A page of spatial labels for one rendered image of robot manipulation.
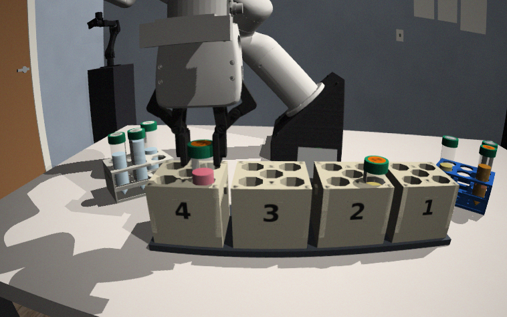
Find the blue tube rack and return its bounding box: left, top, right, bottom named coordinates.
left=443, top=161, right=495, bottom=215

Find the conical tube with pink liquid and green cap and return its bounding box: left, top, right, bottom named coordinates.
left=187, top=139, right=215, bottom=186

